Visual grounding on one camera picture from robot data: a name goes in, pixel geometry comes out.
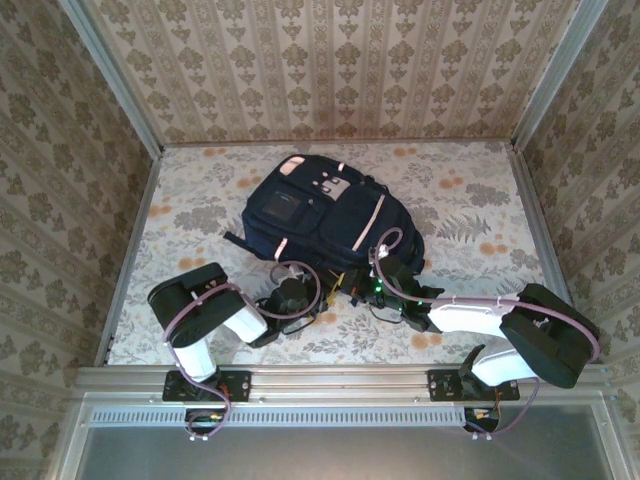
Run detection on floral patterned tablecloth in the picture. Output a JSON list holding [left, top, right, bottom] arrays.
[[107, 141, 571, 366]]

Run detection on aluminium frame post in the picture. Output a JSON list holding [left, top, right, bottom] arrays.
[[512, 0, 609, 151], [58, 0, 165, 157]]

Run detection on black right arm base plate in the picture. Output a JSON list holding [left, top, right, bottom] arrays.
[[428, 368, 521, 403]]

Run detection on grey slotted cable duct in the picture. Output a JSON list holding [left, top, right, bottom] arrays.
[[87, 403, 469, 427]]

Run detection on aluminium side rail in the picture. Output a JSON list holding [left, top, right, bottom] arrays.
[[97, 149, 165, 366], [509, 144, 591, 364]]

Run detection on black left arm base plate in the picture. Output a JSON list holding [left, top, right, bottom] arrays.
[[163, 369, 252, 403]]

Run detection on grey metal panel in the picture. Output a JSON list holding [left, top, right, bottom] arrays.
[[74, 424, 609, 480]]

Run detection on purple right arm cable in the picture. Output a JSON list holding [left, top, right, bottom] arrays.
[[369, 227, 601, 441]]

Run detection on navy blue backpack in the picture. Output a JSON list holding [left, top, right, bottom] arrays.
[[222, 153, 426, 306]]

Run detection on aluminium mounting rail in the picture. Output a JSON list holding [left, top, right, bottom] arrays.
[[74, 364, 609, 405]]

